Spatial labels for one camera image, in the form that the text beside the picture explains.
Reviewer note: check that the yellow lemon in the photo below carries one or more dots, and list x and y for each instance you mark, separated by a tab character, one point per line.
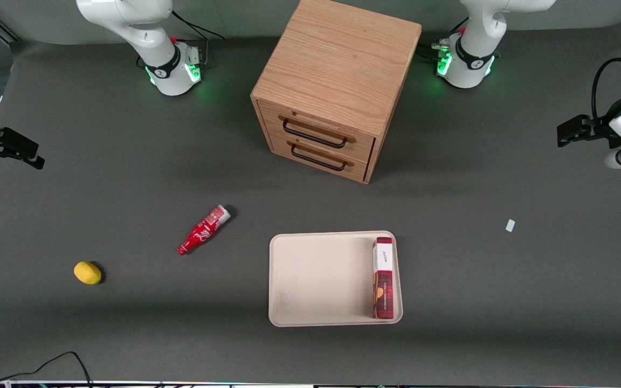
87	272

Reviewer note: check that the small white paper scrap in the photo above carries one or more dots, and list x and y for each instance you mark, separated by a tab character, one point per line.
510	225

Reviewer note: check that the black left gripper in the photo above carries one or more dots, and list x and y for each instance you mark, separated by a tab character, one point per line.
594	129

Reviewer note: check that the wooden drawer cabinet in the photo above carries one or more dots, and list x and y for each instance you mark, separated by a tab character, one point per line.
343	59

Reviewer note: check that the red cola bottle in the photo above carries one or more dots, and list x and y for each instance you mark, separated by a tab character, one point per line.
202	231

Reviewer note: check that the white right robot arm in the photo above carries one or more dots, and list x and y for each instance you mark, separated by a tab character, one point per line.
143	32

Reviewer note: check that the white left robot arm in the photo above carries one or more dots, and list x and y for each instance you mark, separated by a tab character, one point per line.
475	32

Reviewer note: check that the beige rectangular tray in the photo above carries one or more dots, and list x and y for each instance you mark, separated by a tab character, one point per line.
321	280

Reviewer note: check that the red tartan cookie box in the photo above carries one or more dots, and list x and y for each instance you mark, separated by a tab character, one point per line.
384	280

